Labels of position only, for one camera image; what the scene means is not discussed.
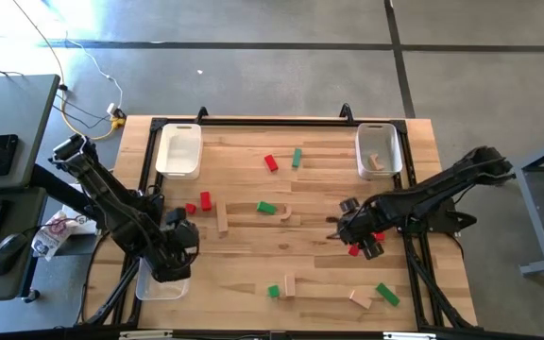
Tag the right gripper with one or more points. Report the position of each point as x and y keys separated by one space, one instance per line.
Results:
x=362 y=226

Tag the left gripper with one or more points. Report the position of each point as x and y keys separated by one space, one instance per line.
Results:
x=182 y=241

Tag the red wedge block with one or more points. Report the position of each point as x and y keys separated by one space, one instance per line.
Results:
x=354 y=250

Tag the small red cube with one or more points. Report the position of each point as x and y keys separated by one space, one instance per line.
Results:
x=190 y=208

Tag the long wooden plank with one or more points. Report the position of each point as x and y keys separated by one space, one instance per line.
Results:
x=221 y=216

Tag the curved wooden arc block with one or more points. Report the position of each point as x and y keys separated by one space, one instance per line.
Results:
x=285 y=214

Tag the green wedge block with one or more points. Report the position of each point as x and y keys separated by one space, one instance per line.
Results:
x=266 y=208

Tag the wooden rectangular block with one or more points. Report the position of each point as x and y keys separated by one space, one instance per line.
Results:
x=289 y=284

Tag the small wooden block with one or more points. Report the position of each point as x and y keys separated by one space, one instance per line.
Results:
x=360 y=299

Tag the wooden bridge arch block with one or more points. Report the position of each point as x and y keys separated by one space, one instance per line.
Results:
x=375 y=162

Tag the long thin green block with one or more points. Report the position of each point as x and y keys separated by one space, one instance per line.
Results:
x=296 y=158

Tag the green rectangular block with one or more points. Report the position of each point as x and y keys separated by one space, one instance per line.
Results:
x=387 y=294

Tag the green cube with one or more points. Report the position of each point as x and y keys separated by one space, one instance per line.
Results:
x=273 y=291

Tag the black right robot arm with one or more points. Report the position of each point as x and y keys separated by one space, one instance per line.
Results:
x=442 y=189

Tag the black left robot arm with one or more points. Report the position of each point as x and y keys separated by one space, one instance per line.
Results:
x=107 y=193

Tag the clear plastic bin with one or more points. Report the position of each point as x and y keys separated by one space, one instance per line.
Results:
x=158 y=292

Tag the white plastic bin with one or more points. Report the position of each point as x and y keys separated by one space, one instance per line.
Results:
x=379 y=137
x=179 y=150

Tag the white printed bag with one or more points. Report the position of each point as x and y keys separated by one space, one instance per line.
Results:
x=83 y=224

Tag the printed snack bag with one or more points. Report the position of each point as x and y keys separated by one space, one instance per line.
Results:
x=52 y=236

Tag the white power adapter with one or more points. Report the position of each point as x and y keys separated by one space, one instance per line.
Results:
x=111 y=109

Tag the black computer mouse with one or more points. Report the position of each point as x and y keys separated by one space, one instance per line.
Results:
x=6 y=252

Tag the black smartphone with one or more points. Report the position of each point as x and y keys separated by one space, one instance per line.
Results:
x=0 y=155

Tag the silver aluminium bracket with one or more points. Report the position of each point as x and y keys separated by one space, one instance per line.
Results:
x=409 y=335
x=145 y=334

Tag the black aluminium table frame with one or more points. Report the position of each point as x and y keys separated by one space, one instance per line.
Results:
x=300 y=122

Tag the black arched bracket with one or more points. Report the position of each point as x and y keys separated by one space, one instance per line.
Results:
x=346 y=112
x=201 y=113

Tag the grey metal table frame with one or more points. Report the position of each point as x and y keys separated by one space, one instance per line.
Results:
x=534 y=222

